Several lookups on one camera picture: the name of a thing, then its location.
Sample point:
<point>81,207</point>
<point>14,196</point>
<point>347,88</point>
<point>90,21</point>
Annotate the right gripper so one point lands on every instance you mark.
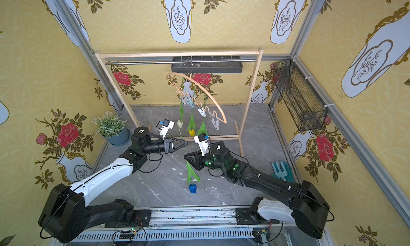
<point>198,159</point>

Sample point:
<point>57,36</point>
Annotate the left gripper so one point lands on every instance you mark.
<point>170,145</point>

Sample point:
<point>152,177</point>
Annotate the blue tulip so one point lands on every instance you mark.
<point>190,172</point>

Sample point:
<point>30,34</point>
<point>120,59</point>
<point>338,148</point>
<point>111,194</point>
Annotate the yellow tulip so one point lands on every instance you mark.
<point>191,126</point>

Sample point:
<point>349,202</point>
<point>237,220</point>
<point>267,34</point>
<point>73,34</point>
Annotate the white tulip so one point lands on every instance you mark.
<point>181,110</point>

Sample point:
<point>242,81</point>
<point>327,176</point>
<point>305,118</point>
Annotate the pink tulip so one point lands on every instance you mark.
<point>202,129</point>

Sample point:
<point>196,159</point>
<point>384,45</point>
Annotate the white clothes peg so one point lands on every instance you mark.
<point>202,112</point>

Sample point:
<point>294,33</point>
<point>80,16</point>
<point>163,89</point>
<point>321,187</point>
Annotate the grey clothes peg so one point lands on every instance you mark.
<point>216,123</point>

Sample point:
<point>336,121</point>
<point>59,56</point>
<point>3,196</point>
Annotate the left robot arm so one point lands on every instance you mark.
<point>68,212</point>

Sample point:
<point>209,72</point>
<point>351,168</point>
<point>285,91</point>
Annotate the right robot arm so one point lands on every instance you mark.
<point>307,206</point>

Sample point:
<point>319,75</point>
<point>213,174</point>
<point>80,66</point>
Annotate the teal clothes peg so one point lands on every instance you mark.
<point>190,103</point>

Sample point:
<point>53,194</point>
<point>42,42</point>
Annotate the potted green plant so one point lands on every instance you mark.
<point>112,128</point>

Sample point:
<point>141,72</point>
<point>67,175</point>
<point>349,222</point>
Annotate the teal garden fork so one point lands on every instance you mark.
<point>282,173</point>

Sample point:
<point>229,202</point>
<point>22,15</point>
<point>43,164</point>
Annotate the dark grey plastic tray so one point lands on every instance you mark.
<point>207,64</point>

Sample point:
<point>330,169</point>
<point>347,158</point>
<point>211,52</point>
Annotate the small circuit board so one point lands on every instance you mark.
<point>128,234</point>

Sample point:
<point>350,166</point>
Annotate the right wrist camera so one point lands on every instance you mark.
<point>203,142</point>

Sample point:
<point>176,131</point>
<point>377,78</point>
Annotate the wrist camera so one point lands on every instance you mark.
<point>166,125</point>
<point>203,142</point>

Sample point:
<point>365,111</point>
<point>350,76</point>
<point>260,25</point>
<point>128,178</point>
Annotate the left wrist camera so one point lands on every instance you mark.
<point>166,125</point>

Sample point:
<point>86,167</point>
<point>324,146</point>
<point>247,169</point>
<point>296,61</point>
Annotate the aluminium mounting rail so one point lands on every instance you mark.
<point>208,223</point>

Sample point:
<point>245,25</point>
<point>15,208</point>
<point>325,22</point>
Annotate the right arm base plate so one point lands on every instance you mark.
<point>245,216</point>

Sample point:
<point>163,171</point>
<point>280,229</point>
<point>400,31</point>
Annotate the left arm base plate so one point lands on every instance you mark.
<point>137,217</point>

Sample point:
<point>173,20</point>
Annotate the black wire mesh basket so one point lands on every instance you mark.
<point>307,110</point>

